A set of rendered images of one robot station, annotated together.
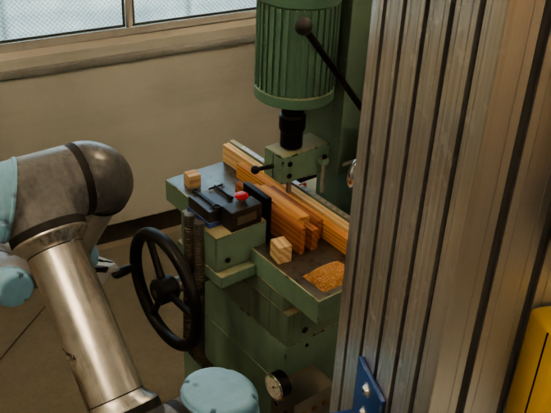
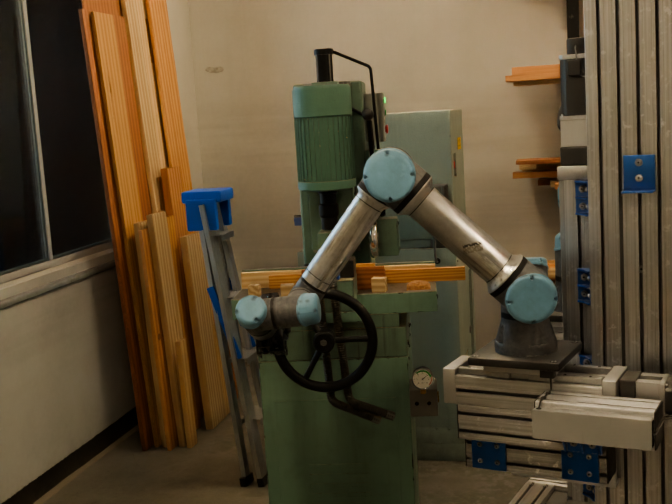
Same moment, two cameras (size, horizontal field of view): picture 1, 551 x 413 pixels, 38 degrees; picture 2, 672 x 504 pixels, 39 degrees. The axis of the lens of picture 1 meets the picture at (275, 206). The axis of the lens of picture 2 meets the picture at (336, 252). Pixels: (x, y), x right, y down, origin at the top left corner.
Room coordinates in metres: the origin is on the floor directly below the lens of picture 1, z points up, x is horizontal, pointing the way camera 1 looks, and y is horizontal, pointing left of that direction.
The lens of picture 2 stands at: (-0.40, 2.01, 1.42)
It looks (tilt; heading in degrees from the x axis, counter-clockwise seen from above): 8 degrees down; 314
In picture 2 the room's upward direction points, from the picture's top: 4 degrees counter-clockwise
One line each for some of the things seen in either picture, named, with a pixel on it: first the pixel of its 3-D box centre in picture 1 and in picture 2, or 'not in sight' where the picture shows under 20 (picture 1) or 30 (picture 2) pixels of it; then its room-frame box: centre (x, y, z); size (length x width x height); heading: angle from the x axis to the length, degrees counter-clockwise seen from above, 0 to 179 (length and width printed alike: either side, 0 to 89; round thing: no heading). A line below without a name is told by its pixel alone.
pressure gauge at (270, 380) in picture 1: (280, 387); (422, 380); (1.29, -0.03, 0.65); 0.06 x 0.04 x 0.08; 39
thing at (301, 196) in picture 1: (298, 201); (337, 276); (1.63, -0.05, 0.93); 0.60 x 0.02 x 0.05; 39
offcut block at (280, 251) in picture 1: (280, 250); (379, 284); (1.42, -0.02, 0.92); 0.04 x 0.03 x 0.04; 28
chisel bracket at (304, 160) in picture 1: (297, 161); (332, 243); (1.63, -0.05, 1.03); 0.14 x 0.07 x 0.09; 129
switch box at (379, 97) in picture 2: not in sight; (375, 117); (1.71, -0.37, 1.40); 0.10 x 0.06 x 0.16; 129
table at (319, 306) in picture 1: (253, 237); (335, 301); (1.55, 0.05, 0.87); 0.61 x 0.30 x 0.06; 39
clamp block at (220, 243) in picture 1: (223, 232); (331, 292); (1.49, 0.11, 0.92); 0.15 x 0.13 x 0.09; 39
